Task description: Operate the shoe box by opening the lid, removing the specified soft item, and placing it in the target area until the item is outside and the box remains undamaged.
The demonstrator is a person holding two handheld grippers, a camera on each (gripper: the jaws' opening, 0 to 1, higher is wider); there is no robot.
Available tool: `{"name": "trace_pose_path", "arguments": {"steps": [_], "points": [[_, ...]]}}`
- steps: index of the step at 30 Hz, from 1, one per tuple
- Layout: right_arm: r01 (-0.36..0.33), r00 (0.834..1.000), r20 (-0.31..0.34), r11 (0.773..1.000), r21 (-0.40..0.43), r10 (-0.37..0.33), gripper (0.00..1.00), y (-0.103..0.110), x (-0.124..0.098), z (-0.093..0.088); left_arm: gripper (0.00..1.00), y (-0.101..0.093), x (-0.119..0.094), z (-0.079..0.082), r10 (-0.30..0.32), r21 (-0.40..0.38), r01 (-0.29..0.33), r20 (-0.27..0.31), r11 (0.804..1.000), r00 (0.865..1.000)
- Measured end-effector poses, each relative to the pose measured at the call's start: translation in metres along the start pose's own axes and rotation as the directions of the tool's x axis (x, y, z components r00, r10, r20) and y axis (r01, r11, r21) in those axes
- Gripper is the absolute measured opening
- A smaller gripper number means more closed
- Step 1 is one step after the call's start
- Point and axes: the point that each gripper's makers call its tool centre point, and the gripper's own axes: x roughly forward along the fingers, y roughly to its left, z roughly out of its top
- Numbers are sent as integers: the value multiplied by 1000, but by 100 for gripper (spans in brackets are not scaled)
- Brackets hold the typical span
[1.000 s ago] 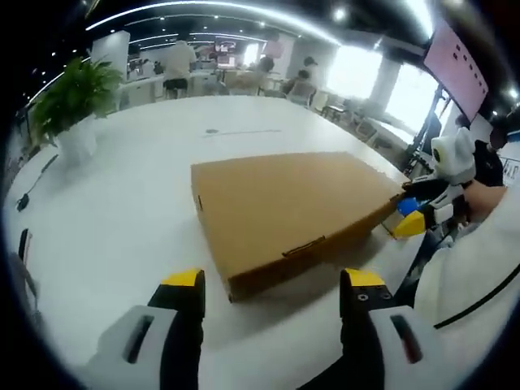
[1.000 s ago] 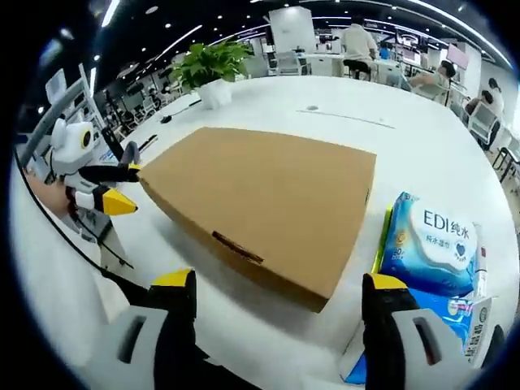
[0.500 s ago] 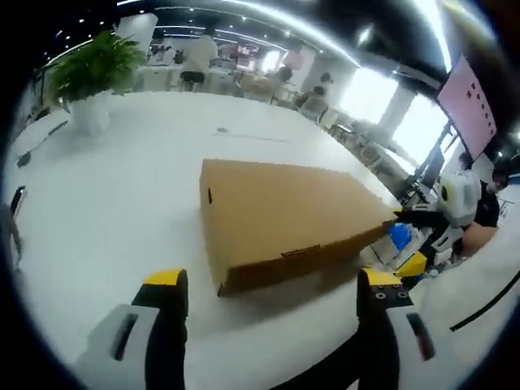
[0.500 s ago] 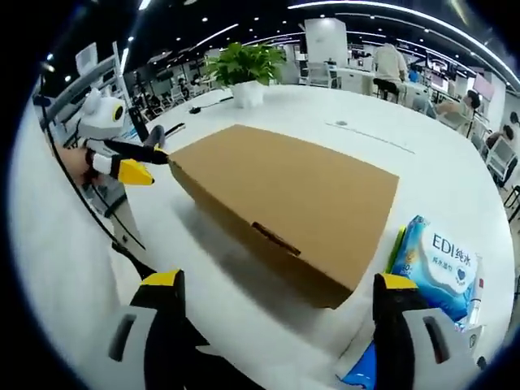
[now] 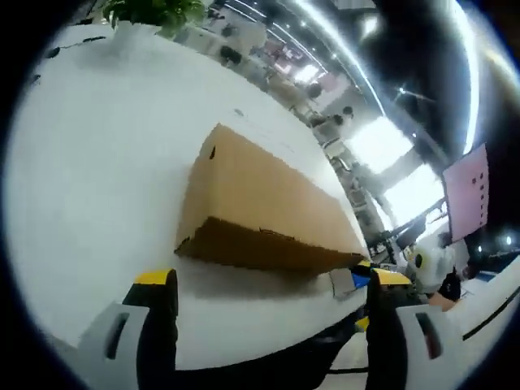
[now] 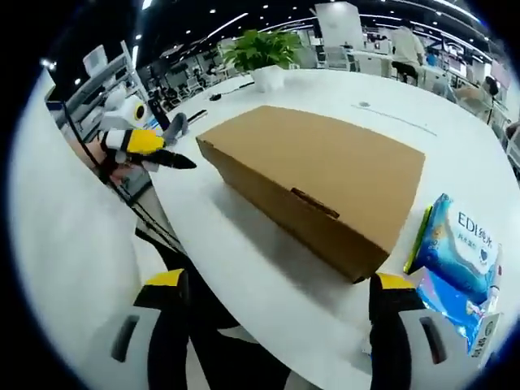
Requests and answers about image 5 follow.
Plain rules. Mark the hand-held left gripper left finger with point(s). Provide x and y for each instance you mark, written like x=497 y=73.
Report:
x=158 y=337

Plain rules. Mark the green potted plant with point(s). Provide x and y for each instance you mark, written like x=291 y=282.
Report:
x=162 y=12

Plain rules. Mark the ceiling light strip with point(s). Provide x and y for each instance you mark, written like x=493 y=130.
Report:
x=467 y=81
x=345 y=53

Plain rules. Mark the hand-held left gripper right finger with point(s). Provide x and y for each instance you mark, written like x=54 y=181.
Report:
x=390 y=345

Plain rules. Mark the white medicine box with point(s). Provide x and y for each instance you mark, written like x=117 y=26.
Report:
x=341 y=282

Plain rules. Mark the brown cardboard shoe box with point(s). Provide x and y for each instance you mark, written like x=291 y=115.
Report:
x=252 y=191

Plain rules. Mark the pink monitor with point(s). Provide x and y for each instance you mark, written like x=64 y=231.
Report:
x=465 y=195

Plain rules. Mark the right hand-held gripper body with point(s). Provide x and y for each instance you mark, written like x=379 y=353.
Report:
x=432 y=264

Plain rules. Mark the person's right hand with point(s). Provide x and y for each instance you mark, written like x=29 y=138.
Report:
x=449 y=288

